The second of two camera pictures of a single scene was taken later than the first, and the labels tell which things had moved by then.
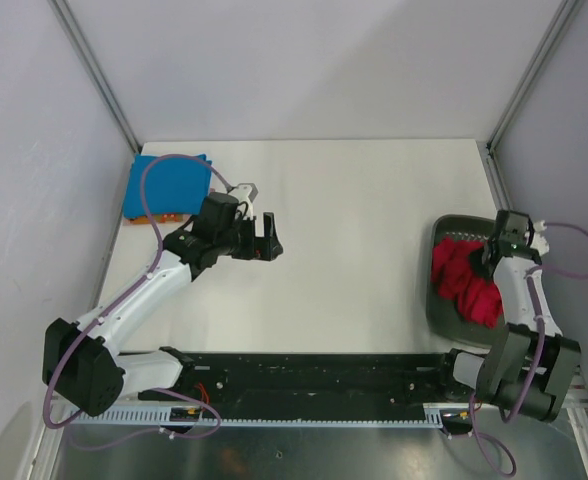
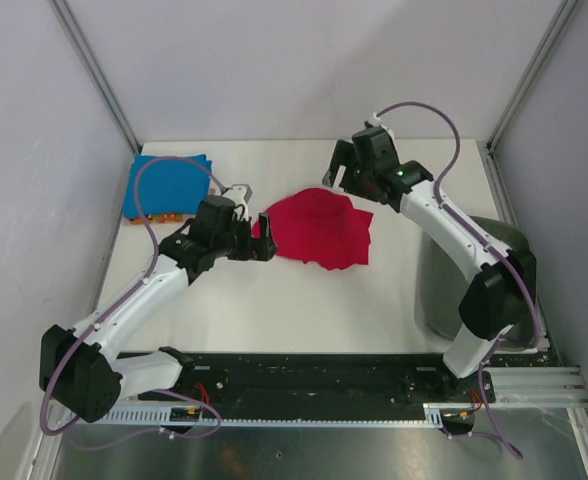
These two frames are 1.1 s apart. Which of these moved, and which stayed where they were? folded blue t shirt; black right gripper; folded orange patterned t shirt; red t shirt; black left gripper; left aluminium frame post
Moved: black right gripper; red t shirt
Stayed: black left gripper; left aluminium frame post; folded orange patterned t shirt; folded blue t shirt
